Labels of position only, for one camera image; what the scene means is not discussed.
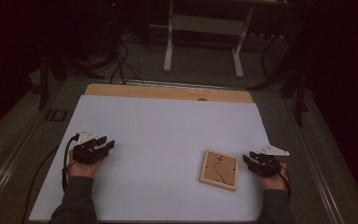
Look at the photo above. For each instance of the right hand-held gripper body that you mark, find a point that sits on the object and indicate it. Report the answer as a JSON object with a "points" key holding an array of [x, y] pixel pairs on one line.
{"points": [[268, 165]]}

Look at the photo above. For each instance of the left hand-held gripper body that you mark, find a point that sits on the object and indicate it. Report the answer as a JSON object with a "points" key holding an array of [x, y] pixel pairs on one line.
{"points": [[87, 154]]}

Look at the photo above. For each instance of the square wooden clock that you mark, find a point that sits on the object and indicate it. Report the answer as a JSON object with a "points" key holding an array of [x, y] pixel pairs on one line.
{"points": [[220, 169]]}

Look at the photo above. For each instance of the person's left hand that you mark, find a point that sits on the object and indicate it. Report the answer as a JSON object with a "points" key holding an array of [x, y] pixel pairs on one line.
{"points": [[82, 169]]}

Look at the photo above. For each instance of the person's right hand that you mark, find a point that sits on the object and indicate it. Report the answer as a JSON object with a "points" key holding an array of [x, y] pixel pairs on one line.
{"points": [[275, 182]]}

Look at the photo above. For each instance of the black floor socket box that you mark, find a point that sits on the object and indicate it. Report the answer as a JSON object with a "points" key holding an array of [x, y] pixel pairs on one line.
{"points": [[56, 115]]}

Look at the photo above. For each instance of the white table mat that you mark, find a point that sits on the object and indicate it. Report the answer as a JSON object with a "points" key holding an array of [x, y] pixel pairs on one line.
{"points": [[161, 130]]}

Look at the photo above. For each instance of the black metal stand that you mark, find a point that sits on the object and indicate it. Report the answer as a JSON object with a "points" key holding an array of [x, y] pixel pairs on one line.
{"points": [[300, 99], [44, 81]]}

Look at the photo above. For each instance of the metal floor rail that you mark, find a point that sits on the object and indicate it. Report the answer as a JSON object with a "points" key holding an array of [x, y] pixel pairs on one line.
{"points": [[320, 174], [9, 165]]}

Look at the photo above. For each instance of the white metal desk frame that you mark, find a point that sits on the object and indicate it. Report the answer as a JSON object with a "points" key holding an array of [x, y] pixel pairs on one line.
{"points": [[205, 26]]}

